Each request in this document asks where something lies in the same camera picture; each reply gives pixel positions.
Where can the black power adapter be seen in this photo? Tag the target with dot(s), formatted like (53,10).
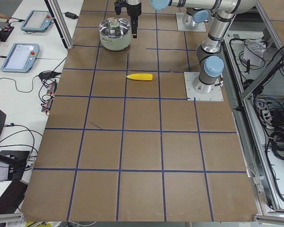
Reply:
(71,15)

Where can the brown paper table mat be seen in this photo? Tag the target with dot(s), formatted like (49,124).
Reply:
(116,149)

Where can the yellow corn cob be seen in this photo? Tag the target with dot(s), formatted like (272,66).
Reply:
(140,76)

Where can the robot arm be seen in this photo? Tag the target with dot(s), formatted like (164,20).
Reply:
(226,10)
(194,16)

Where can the glass pot lid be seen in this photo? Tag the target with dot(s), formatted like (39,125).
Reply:
(115,27)

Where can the upper teach pendant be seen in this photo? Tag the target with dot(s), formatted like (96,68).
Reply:
(37,21)

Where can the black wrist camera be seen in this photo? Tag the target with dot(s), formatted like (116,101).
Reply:
(119,4)

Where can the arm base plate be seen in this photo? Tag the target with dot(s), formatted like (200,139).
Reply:
(197,91)
(181,27)

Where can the aluminium frame post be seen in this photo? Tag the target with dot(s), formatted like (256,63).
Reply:
(57,16)

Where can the lower teach pendant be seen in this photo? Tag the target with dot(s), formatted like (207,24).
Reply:
(21,58)

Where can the pale green cooking pot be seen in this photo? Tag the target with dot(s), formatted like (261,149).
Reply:
(116,44)

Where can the teach pendant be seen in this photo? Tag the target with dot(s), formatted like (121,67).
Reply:
(21,58)
(37,21)

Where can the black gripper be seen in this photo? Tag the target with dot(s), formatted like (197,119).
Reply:
(133,10)

